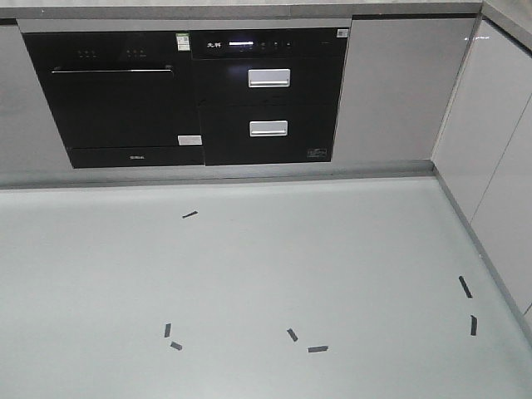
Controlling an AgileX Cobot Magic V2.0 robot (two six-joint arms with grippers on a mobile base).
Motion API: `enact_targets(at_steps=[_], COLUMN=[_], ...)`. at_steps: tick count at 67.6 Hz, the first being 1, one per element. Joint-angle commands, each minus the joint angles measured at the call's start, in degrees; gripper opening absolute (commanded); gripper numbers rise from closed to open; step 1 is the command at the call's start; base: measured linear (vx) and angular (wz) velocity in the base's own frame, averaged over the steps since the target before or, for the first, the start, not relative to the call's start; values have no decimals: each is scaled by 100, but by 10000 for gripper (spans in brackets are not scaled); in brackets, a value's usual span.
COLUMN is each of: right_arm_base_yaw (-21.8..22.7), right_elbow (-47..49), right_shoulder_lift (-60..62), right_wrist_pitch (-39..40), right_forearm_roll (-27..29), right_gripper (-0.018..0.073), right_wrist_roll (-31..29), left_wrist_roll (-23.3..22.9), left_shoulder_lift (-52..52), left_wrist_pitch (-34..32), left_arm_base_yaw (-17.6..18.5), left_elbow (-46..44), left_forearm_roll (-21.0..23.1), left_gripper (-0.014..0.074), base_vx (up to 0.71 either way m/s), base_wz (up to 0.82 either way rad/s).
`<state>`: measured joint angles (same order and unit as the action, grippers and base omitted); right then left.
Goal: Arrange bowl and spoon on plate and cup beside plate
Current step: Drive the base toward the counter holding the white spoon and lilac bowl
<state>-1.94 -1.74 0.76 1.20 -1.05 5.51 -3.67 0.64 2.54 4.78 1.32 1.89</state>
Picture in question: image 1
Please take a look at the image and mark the black tape strip far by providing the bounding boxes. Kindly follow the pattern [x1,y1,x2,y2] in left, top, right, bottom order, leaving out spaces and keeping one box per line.
[181,210,199,219]

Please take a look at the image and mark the black disinfection cabinet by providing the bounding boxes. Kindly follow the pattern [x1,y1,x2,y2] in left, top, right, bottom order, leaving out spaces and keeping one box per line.
[190,27,349,165]

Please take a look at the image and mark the grey cabinet door panel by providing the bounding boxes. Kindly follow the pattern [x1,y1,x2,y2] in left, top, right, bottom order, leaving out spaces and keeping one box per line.
[332,17,475,164]

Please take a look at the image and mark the lower silver drawer handle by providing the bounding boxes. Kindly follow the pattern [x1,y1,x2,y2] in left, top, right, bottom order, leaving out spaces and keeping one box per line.
[249,121,288,137]

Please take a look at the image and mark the silver drawer handle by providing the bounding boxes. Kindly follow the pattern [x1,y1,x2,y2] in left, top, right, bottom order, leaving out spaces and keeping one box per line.
[249,121,288,137]
[248,68,291,88]

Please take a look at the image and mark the upper silver drawer handle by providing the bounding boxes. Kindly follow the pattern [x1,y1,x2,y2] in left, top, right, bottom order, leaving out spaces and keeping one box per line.
[248,68,291,88]

